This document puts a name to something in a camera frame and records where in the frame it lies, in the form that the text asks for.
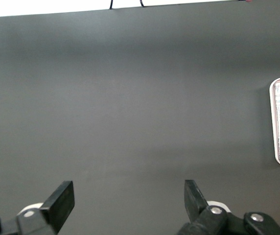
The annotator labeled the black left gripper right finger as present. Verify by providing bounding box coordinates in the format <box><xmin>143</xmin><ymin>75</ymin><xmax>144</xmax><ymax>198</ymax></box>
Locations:
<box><xmin>176</xmin><ymin>179</ymin><xmax>232</xmax><ymax>235</ymax></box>

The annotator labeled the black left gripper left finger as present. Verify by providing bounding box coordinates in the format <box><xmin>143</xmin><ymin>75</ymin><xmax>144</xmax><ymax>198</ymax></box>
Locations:
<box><xmin>16</xmin><ymin>180</ymin><xmax>75</xmax><ymax>235</ymax></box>

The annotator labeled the black table edge cable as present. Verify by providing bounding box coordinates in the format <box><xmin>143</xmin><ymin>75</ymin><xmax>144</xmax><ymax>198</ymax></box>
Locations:
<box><xmin>108</xmin><ymin>0</ymin><xmax>145</xmax><ymax>10</ymax></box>

